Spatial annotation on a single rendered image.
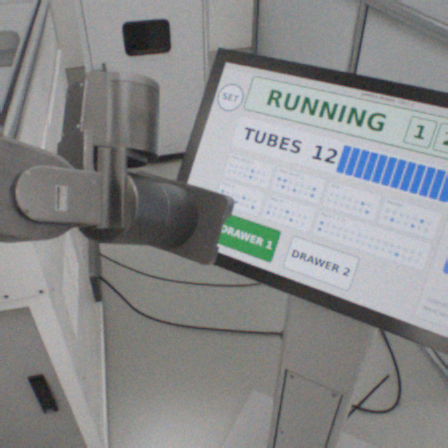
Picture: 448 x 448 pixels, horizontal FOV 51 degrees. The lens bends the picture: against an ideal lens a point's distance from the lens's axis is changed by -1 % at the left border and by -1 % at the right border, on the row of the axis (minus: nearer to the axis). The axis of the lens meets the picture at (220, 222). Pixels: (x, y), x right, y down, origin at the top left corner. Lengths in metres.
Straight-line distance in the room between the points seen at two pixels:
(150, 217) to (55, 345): 0.71
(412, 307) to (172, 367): 1.21
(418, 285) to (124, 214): 0.41
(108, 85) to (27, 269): 0.56
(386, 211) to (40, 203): 0.45
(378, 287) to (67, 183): 0.44
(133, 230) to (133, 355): 1.45
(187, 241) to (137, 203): 0.11
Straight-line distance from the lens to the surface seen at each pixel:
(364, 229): 0.63
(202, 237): 0.43
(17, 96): 0.92
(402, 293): 0.63
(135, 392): 1.70
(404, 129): 0.65
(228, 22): 4.25
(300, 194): 0.65
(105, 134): 0.36
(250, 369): 1.72
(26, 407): 1.25
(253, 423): 1.59
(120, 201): 0.34
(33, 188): 0.31
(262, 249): 0.66
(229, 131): 0.70
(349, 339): 0.85
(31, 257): 0.86
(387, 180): 0.64
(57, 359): 1.08
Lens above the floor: 1.44
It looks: 40 degrees down
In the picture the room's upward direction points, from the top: straight up
